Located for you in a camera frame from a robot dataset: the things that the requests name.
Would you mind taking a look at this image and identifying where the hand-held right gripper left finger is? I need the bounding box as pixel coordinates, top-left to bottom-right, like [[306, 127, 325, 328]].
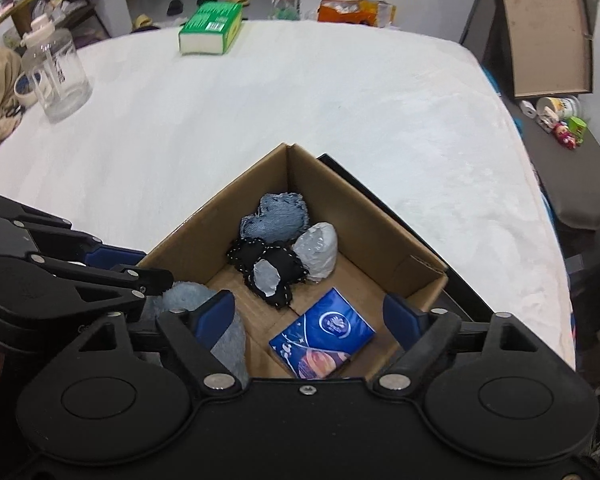
[[72, 290, 244, 395]]

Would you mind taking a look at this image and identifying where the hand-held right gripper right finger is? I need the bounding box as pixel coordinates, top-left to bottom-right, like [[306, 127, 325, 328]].
[[372, 294, 563, 395]]

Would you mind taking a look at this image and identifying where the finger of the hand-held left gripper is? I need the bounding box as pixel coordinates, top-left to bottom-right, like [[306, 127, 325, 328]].
[[0, 188, 147, 268], [0, 254, 174, 307]]

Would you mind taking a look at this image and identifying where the fluffy blue plush toy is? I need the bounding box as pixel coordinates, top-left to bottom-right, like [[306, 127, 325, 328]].
[[142, 281, 248, 386]]

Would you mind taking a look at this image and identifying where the blue pocket tissue packet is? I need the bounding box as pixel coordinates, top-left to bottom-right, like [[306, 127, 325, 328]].
[[268, 287, 376, 380]]

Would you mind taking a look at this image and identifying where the black plush with silver patch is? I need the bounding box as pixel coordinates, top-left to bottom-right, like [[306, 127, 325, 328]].
[[226, 237, 309, 312]]

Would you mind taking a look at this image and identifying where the brown cardboard box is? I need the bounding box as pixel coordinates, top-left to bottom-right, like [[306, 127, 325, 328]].
[[135, 142, 449, 381]]

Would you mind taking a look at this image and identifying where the white plastic wrap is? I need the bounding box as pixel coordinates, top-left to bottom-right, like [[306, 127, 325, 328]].
[[292, 221, 339, 281]]

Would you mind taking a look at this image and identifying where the denim heart pillow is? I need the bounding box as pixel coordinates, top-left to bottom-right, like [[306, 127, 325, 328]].
[[240, 192, 310, 245]]

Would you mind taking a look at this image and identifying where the clear plastic jar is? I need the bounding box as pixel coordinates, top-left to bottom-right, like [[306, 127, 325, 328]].
[[21, 15, 94, 124]]

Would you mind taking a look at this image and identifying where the white tape roll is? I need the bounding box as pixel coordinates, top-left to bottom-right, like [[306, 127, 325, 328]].
[[14, 71, 44, 107]]

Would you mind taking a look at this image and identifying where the grey bench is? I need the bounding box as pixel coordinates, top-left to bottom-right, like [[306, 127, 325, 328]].
[[502, 94, 600, 232]]

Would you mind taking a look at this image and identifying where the green tissue pack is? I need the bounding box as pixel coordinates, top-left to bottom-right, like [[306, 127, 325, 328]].
[[178, 1, 244, 55]]

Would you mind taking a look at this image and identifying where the pink toy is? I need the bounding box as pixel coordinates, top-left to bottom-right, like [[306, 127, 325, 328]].
[[552, 122, 581, 149]]

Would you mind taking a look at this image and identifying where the green plastic bag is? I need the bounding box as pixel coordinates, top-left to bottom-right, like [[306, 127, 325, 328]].
[[270, 0, 301, 22]]

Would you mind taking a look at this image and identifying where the orange snack carton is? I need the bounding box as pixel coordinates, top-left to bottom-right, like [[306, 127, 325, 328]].
[[317, 0, 397, 28]]

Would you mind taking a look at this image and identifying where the brown cardboard panel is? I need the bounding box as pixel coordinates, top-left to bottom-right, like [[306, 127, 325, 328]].
[[486, 0, 594, 99]]

